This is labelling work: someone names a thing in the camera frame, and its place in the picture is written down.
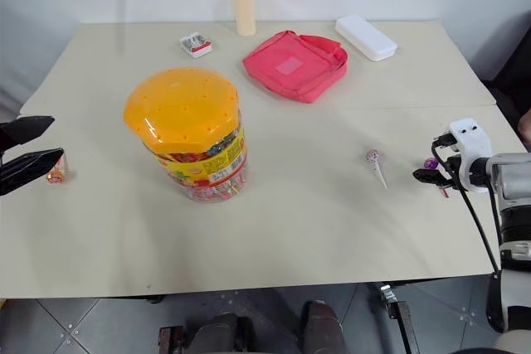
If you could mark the orange lollipop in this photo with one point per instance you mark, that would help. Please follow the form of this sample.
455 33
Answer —
56 173

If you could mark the pink fabric bag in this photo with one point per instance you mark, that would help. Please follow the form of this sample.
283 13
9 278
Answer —
290 66

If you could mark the dark rusty metal block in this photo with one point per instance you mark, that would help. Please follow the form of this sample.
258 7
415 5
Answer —
171 339

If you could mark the small white red box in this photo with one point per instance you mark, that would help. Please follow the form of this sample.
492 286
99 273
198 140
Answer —
196 44

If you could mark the white pink wrapped lollipop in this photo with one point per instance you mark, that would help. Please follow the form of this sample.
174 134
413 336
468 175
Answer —
371 156

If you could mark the purple lollipop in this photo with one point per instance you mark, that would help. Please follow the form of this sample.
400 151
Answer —
431 162

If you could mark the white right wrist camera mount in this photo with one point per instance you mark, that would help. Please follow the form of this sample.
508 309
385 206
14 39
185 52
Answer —
473 151

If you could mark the cream cylindrical container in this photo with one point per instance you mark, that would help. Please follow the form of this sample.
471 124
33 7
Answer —
245 10

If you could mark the white plastic rectangular box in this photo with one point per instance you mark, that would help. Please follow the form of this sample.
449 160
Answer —
365 37

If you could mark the person in dark clothing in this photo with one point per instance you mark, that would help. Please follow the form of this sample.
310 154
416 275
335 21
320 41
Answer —
512 64

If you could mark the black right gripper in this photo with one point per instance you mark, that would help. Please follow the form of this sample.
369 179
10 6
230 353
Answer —
453 171

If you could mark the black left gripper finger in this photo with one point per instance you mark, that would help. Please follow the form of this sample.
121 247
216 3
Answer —
25 128
29 165

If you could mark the orange jar lid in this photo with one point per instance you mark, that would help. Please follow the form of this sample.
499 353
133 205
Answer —
178 109

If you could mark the clear plastic lollipop jar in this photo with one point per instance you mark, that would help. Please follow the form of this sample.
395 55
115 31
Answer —
207 171

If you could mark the black metal table leg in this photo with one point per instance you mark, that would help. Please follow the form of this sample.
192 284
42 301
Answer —
398 321

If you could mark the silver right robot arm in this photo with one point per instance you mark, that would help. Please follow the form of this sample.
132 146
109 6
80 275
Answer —
512 205

